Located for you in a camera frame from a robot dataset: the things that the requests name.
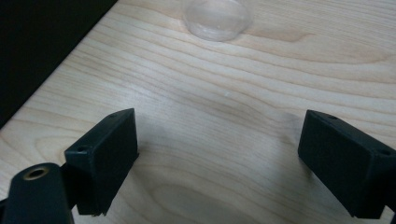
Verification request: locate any clear plastic cup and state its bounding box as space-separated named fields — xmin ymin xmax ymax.
xmin=182 ymin=0 xmax=254 ymax=42

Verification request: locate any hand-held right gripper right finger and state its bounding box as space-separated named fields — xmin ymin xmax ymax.
xmin=297 ymin=109 xmax=396 ymax=219

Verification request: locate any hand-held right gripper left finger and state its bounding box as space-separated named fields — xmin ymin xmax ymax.
xmin=64 ymin=107 xmax=140 ymax=217

